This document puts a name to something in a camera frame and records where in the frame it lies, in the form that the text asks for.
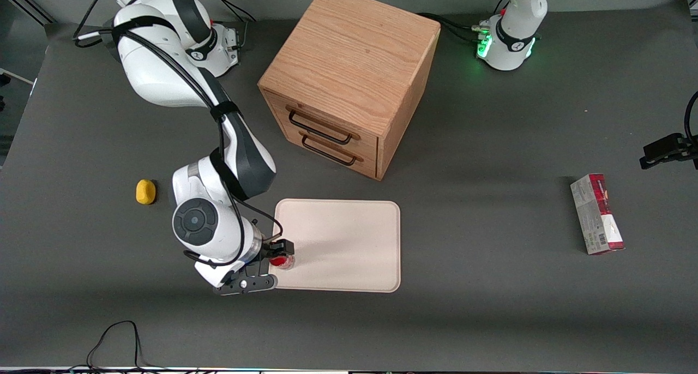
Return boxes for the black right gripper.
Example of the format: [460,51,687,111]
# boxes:
[253,240,296,268]

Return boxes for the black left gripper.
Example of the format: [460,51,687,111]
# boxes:
[640,133,698,170]

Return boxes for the beige rectangular tray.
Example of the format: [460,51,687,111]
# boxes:
[268,198,401,293]

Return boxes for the red and grey carton box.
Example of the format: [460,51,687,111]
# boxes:
[570,173,625,256]

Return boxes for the yellow lemon-shaped object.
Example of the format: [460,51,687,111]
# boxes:
[135,179,157,206]

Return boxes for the wooden two-drawer cabinet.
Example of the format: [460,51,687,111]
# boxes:
[257,0,441,182]

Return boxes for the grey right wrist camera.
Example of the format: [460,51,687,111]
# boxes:
[212,273,278,297]

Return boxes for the black left wrist camera cable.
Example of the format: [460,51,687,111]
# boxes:
[684,91,698,141]

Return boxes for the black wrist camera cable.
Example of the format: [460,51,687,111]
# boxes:
[684,91,698,141]
[74,0,285,268]

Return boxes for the black drawer handle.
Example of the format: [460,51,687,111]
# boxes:
[287,107,356,146]
[299,132,361,167]

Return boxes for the black looped cable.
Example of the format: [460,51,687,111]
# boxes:
[86,320,164,372]

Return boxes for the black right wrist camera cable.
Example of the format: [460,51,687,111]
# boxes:
[74,0,285,268]

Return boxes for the black left arm base cables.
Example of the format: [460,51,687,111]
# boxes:
[417,0,510,43]

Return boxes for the black arm base cables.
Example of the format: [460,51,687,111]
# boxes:
[206,0,258,51]
[417,0,510,43]

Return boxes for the black right arm base cables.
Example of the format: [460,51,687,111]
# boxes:
[206,0,258,51]

